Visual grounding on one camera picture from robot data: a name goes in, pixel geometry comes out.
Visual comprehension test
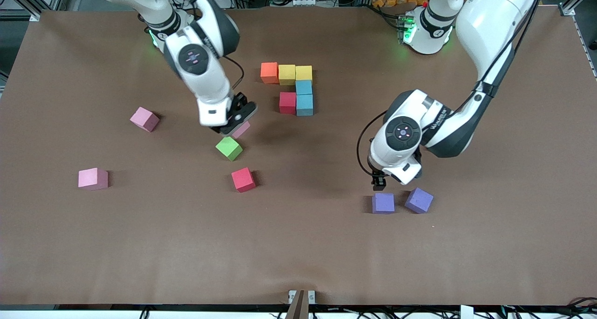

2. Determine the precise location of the purple foam cube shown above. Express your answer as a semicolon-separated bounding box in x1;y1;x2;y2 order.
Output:
372;193;396;215
404;187;434;215

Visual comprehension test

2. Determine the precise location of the orange foam cube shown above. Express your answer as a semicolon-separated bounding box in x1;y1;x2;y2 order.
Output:
260;62;279;84

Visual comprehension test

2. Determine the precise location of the green foam cube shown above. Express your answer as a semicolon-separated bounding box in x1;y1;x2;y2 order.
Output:
215;136;243;162

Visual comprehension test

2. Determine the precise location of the red foam cube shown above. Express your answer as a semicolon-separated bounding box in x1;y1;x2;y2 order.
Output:
279;92;297;115
231;167;257;193

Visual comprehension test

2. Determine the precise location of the brown paper table cover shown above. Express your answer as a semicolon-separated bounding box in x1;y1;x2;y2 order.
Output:
0;6;597;306

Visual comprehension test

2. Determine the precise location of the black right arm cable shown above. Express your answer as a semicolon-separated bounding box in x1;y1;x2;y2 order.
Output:
224;55;245;93

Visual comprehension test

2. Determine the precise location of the silver mounting bracket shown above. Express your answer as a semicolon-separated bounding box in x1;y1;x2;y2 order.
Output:
288;290;316;305

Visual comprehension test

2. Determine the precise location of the grey camera pole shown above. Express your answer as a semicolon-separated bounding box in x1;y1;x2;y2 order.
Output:
285;290;309;319

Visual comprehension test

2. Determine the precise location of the aluminium side rail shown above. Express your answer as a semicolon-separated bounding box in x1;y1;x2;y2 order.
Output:
571;15;597;81

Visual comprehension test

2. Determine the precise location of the aluminium frame post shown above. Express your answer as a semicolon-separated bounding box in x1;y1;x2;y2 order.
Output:
0;0;70;22
546;0;597;17

